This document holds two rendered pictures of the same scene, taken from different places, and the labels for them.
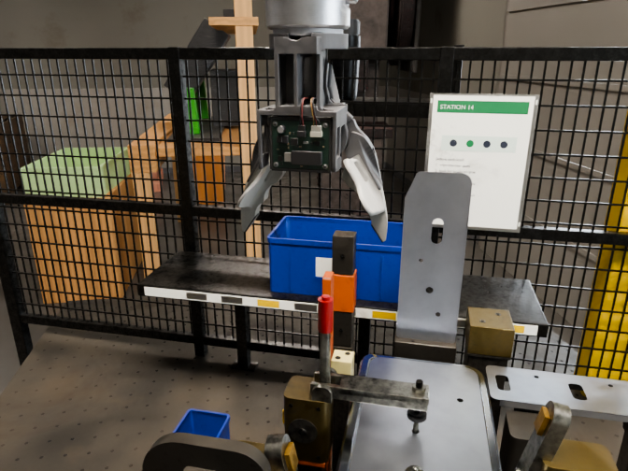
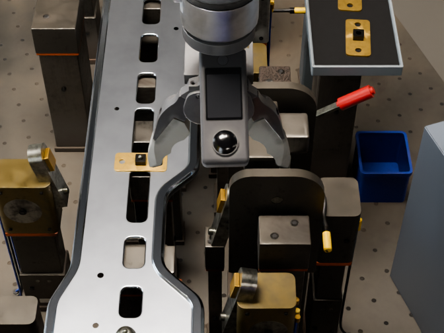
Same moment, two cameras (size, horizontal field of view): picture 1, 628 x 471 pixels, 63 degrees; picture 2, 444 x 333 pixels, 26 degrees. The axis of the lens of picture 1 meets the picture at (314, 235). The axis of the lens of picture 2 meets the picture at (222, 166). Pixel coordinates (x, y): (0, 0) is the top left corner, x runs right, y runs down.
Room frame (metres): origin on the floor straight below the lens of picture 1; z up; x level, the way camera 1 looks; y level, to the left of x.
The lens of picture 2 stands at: (1.19, -0.14, 2.16)
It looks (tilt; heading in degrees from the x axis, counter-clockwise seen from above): 49 degrees down; 168
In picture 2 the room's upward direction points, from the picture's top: straight up
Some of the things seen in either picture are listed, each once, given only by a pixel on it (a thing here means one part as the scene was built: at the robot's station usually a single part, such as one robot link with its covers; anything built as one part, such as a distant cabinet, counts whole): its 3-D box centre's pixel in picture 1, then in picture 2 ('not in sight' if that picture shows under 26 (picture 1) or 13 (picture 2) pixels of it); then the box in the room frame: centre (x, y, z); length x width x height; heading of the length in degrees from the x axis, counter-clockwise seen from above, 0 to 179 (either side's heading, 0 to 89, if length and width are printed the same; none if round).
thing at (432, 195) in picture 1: (432, 262); not in sight; (0.88, -0.22, 1.17); 0.12 x 0.01 x 0.34; 78
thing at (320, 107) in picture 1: (306, 104); (219, 61); (0.49, 0.01, 1.49); 0.09 x 0.08 x 0.12; 168
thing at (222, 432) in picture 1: (201, 444); not in sight; (0.88, 0.24, 0.75); 0.11 x 0.10 x 0.09; 168
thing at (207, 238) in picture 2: not in sight; (215, 289); (0.33, 0.03, 0.85); 0.04 x 0.03 x 0.29; 168
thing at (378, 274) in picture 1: (340, 256); not in sight; (1.09, -0.06, 1.10); 0.30 x 0.17 x 0.13; 79
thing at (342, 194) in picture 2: not in sight; (337, 271); (0.37, 0.22, 0.89); 0.09 x 0.08 x 0.38; 78
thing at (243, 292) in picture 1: (335, 287); not in sight; (1.09, -0.05, 1.02); 0.90 x 0.22 x 0.03; 78
